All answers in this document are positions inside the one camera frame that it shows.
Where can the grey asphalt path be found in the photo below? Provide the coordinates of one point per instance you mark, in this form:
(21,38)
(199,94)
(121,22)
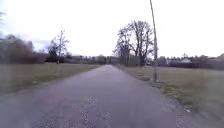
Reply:
(103,93)

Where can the group of large bare trees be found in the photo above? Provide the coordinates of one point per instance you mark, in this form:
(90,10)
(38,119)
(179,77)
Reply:
(136,40)

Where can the tall thin pole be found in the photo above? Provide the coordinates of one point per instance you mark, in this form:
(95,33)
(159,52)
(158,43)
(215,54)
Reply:
(154,50)

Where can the bare tree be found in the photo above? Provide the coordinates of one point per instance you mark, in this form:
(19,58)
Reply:
(59,46)

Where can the distant row of trees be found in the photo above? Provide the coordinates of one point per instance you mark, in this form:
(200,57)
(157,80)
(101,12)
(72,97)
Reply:
(190,61)

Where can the grass field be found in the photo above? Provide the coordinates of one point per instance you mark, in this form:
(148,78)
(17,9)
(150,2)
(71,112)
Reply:
(30,73)
(193,83)

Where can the dark bushes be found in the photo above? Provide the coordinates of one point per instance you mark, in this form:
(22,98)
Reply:
(16,51)

